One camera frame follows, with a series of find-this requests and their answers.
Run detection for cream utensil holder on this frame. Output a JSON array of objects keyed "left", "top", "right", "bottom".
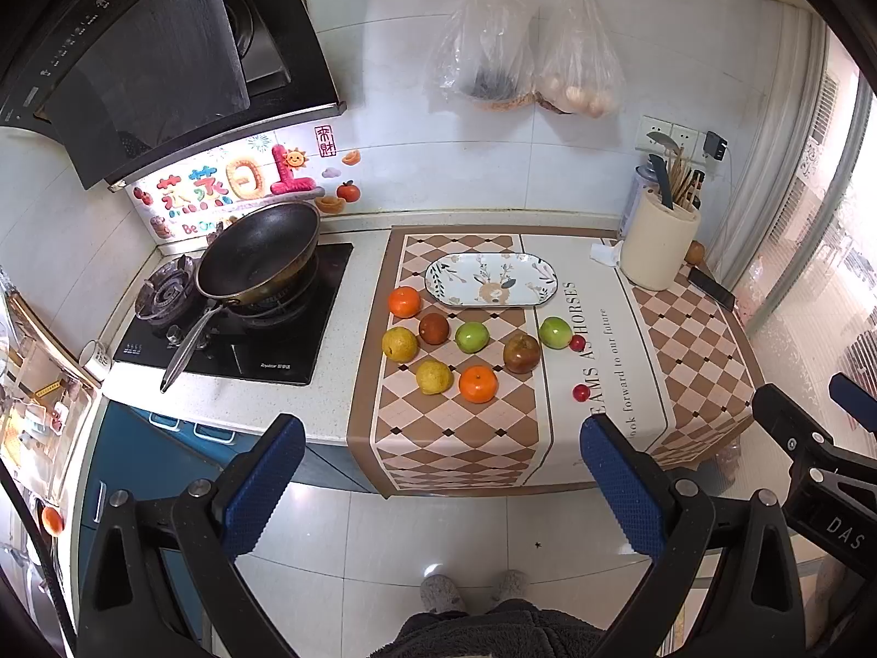
[{"left": 620, "top": 189, "right": 700, "bottom": 291}]

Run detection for orange front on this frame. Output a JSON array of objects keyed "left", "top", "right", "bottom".
[{"left": 458, "top": 365, "right": 498, "bottom": 404}]

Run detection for black wok pan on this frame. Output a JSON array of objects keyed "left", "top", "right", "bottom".
[{"left": 159, "top": 202, "right": 320, "bottom": 392}]

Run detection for wooden chopsticks bundle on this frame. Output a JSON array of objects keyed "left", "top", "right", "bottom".
[{"left": 668, "top": 147, "right": 704, "bottom": 211}]

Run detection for small brown fruit behind holder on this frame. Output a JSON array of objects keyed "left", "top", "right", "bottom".
[{"left": 685, "top": 241, "right": 706, "bottom": 268}]

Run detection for red-brown apple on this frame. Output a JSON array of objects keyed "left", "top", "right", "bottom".
[{"left": 503, "top": 331, "right": 541, "bottom": 375}]

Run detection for orange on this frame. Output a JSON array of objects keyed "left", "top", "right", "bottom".
[
  {"left": 386, "top": 285, "right": 422, "bottom": 319},
  {"left": 458, "top": 365, "right": 498, "bottom": 404}
]

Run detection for plastic bag dark contents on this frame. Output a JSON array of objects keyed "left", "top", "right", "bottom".
[{"left": 428, "top": 0, "right": 538, "bottom": 111}]

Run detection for grey slipper left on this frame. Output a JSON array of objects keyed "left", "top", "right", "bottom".
[{"left": 419, "top": 574, "right": 467, "bottom": 615}]

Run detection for dark knife handle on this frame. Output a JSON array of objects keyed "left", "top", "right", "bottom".
[{"left": 648, "top": 153, "right": 675, "bottom": 209}]

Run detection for black charger plug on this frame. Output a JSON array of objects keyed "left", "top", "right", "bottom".
[{"left": 703, "top": 131, "right": 728, "bottom": 162}]

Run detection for spray can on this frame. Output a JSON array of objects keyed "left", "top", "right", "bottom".
[{"left": 618, "top": 162, "right": 657, "bottom": 239}]

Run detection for oval patterned ceramic plate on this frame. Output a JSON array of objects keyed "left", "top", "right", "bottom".
[{"left": 424, "top": 253, "right": 559, "bottom": 309}]

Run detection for checkered table mat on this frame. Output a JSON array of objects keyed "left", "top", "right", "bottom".
[{"left": 346, "top": 228, "right": 762, "bottom": 496}]

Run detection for black smartphone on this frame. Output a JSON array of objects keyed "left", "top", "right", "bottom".
[{"left": 688, "top": 268, "right": 736, "bottom": 312}]

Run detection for grey slipper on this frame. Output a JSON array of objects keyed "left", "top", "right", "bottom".
[
  {"left": 419, "top": 574, "right": 467, "bottom": 615},
  {"left": 491, "top": 569, "right": 529, "bottom": 606}
]

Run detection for plastic bag with eggs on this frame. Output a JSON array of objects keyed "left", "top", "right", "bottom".
[{"left": 534, "top": 0, "right": 624, "bottom": 119}]

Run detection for yellow pear front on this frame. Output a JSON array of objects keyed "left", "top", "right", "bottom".
[{"left": 415, "top": 358, "right": 453, "bottom": 395}]

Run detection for wall power outlet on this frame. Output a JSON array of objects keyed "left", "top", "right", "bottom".
[{"left": 635, "top": 115, "right": 706, "bottom": 163}]

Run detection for green apple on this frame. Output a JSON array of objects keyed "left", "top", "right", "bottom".
[
  {"left": 539, "top": 316, "right": 574, "bottom": 350},
  {"left": 455, "top": 321, "right": 491, "bottom": 354}
]

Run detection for black range hood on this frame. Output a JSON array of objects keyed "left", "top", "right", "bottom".
[{"left": 2, "top": 0, "right": 345, "bottom": 189}]

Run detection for dark red-brown fruit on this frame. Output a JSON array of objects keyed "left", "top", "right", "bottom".
[{"left": 418, "top": 312, "right": 451, "bottom": 346}]

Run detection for white tissue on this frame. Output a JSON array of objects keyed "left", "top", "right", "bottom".
[{"left": 590, "top": 241, "right": 623, "bottom": 268}]

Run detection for colourful wall sticker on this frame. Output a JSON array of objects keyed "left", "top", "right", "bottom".
[{"left": 127, "top": 121, "right": 361, "bottom": 243}]

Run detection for black gas stove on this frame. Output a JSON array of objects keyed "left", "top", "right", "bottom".
[{"left": 113, "top": 242, "right": 354, "bottom": 386}]

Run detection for yellow pear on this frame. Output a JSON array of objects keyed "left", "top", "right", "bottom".
[
  {"left": 415, "top": 358, "right": 453, "bottom": 395},
  {"left": 380, "top": 327, "right": 419, "bottom": 364}
]

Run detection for grey slipper right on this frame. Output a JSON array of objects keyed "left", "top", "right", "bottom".
[{"left": 491, "top": 569, "right": 529, "bottom": 606}]

